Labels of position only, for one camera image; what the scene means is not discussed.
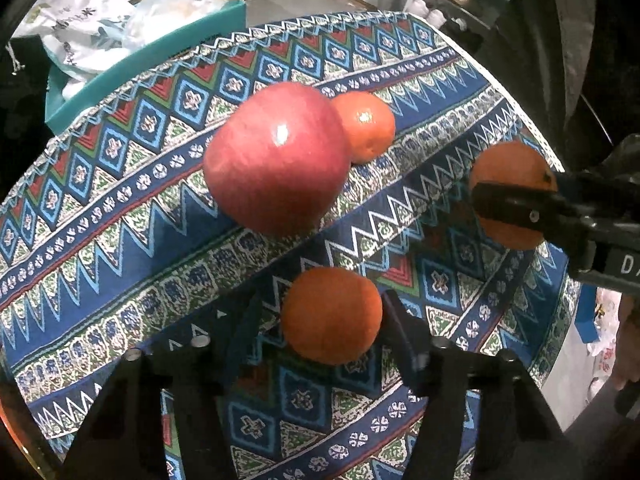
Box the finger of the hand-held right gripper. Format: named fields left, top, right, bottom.
left=471, top=181, right=601, bottom=256
left=542, top=170, right=628, bottom=198

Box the blue patterned tablecloth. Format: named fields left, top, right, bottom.
left=0, top=10, right=583, bottom=480

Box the teal plastic crate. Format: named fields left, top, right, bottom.
left=44, top=0, right=247, bottom=133

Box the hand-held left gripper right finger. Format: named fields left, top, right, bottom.
left=381, top=290, right=583, bottom=480

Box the clear plastic bag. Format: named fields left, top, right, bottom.
left=122, top=0, right=231, bottom=56

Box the dark cloth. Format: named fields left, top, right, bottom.
left=470, top=0, right=640, bottom=171

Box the white printed bag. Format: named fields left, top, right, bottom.
left=12, top=0, right=136, bottom=101

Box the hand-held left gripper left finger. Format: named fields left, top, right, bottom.
left=60, top=290, right=266, bottom=480

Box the small orange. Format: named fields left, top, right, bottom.
left=330, top=91, right=397, bottom=165

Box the large red apple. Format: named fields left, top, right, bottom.
left=202, top=81, right=352, bottom=237

